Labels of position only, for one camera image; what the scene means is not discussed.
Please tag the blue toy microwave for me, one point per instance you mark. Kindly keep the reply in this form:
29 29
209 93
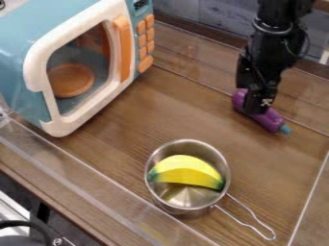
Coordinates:
106 34

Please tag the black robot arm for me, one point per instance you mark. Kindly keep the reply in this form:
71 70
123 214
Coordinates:
278 17

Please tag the orange microwave turntable plate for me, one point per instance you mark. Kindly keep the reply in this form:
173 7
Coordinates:
70 79

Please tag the clear acrylic barrier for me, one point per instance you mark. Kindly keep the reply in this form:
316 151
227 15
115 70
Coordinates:
111 213

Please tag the yellow green toy banana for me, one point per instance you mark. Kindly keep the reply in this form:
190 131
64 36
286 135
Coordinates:
183 169

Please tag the silver pot with wire handle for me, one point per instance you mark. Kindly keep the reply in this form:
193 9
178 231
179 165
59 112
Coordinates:
185 200

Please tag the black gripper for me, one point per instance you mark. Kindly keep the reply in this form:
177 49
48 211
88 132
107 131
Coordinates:
266 56

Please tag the purple toy eggplant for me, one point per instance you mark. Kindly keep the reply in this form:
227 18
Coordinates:
270 120

